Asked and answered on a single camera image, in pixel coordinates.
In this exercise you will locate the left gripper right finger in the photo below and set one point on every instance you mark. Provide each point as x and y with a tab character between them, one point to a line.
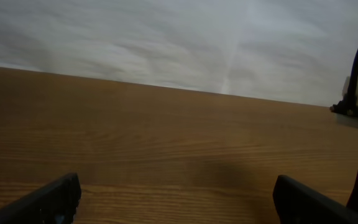
306	207

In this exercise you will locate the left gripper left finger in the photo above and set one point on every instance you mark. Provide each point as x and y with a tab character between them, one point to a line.
42	207

